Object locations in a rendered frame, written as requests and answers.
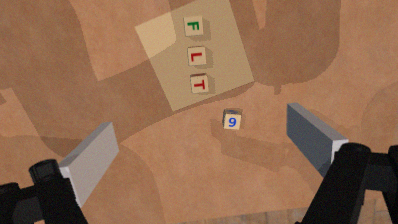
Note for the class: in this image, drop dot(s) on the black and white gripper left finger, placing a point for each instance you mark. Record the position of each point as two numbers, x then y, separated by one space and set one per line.
50 199

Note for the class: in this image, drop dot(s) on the tan square mat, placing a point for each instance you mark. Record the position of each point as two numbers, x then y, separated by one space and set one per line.
164 41

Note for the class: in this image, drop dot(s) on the beige letter block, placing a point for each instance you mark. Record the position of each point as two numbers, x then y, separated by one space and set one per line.
199 83
196 55
231 119
193 25

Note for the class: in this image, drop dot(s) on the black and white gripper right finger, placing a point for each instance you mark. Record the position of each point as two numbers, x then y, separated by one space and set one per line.
354 169

